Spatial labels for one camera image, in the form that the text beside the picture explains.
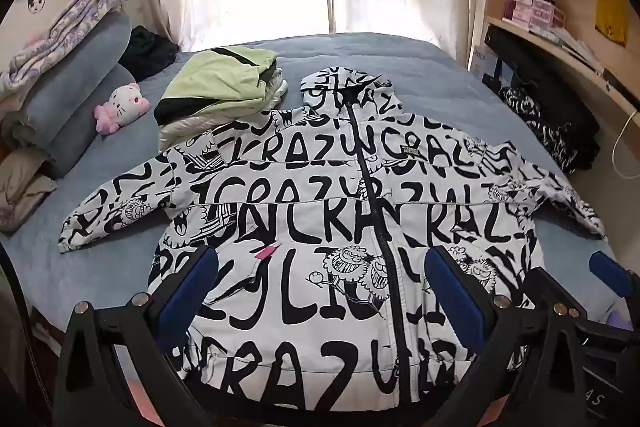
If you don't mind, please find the folded shiny white jacket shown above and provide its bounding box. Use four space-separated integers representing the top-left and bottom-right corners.
159 67 288 150

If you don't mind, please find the stack of papers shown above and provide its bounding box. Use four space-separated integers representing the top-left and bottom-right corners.
540 27 606 72

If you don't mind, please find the black white patterned cloth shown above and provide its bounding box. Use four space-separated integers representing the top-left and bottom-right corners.
497 84 576 175

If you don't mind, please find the pink white cat plush toy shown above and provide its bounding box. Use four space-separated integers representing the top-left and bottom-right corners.
94 82 151 135

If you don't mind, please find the stack of pink boxes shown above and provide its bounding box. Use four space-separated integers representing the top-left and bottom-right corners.
505 0 568 30

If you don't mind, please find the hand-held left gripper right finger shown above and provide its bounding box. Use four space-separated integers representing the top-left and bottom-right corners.
424 246 608 427

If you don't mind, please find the white cable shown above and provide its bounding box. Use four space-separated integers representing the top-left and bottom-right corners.
614 109 640 180

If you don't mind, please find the white blue cardboard box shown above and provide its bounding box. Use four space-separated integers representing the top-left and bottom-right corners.
470 42 516 92

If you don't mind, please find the purple floral quilt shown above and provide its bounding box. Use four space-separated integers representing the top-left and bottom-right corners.
0 0 135 102

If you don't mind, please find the black garment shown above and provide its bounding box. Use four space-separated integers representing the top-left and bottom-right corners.
487 29 601 170

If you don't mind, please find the yellow bag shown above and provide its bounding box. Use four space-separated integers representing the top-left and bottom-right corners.
595 0 628 48

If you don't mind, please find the blue bed blanket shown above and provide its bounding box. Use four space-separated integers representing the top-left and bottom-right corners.
0 32 621 388

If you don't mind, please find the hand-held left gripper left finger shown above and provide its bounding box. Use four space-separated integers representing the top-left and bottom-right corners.
52 247 221 427

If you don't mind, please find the black white printed jacket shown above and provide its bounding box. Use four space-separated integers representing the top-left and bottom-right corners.
57 66 608 413

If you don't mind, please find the folded light green jacket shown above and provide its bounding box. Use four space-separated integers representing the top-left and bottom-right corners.
154 47 278 128

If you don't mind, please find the grey blue pillow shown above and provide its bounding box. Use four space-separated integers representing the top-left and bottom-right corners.
30 67 136 178
15 12 133 132

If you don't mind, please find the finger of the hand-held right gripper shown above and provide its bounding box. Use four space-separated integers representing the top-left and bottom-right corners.
589 251 640 345
527 266 588 315

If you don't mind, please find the beige cloth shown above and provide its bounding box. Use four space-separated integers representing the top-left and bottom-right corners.
0 147 58 233

